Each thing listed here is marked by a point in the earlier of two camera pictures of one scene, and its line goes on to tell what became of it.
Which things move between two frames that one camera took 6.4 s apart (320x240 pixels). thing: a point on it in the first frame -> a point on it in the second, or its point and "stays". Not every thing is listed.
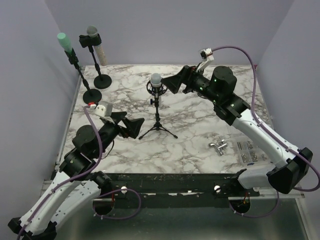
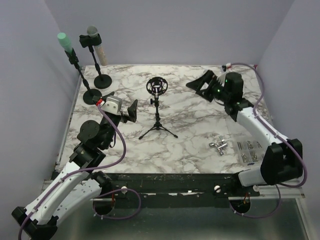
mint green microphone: [64, 42] stays
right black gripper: [187, 75] -> [196, 84]
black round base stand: [90, 95] stays
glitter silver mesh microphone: [92, 32] stays
